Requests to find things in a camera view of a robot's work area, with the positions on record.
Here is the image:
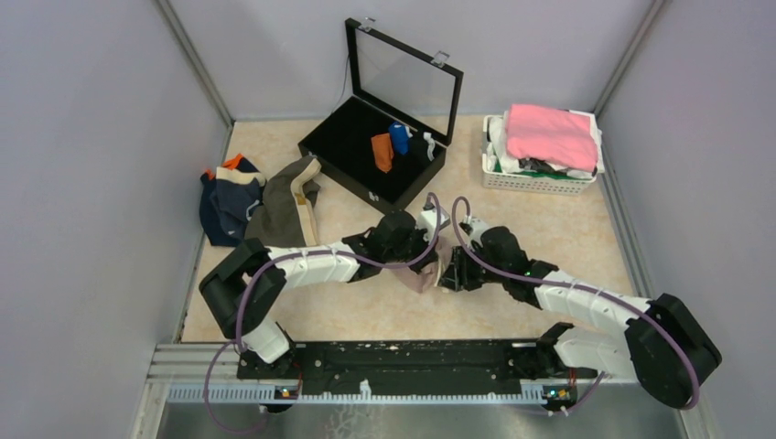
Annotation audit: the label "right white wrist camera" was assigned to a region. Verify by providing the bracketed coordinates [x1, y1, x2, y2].
[459, 216, 490, 245]

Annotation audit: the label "purple cable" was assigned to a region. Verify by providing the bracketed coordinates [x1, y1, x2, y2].
[202, 192, 451, 436]
[450, 195, 701, 419]

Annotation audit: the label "white plastic basket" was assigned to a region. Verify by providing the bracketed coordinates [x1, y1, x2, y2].
[480, 115, 599, 196]

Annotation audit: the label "navy blue clothes pile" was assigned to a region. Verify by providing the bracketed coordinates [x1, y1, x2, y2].
[199, 154, 267, 247]

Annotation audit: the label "black white rolled underwear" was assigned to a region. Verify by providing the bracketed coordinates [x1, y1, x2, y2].
[408, 131, 436, 164]

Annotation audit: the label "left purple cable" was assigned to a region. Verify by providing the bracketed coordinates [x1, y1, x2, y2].
[202, 192, 451, 436]

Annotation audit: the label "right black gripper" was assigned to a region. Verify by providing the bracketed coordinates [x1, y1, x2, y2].
[437, 242, 508, 291]

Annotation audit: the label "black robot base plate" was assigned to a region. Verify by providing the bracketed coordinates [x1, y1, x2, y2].
[237, 339, 596, 396]

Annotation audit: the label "olive beige underwear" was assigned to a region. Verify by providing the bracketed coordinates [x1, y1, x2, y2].
[244, 155, 321, 248]

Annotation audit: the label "pink folded cloth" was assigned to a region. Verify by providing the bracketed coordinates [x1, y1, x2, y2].
[505, 104, 599, 173]

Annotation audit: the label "pink underwear cream waistband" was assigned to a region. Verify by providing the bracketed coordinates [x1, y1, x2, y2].
[391, 237, 452, 294]

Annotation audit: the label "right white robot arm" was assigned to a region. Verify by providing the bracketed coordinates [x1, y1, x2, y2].
[448, 219, 722, 409]

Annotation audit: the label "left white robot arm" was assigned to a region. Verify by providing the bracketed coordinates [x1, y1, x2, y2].
[199, 207, 449, 378]

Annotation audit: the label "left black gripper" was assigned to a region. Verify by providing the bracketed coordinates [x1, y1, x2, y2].
[383, 223, 439, 275]

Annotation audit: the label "white clothes in basket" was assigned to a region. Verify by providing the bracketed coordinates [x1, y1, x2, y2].
[490, 110, 605, 179]

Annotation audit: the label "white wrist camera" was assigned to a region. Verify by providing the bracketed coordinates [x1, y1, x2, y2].
[415, 206, 450, 241]
[459, 216, 490, 245]

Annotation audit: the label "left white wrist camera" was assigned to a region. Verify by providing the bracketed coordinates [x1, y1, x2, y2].
[415, 206, 450, 241]

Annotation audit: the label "orange underwear white waistband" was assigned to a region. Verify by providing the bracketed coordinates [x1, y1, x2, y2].
[371, 133, 394, 174]

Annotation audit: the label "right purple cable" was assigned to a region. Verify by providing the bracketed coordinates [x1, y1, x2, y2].
[450, 195, 701, 419]

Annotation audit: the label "blue rolled underwear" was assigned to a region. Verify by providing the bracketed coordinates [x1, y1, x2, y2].
[388, 122, 412, 155]

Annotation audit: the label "black box glass lid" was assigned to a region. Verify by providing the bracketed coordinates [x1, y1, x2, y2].
[298, 18, 464, 213]

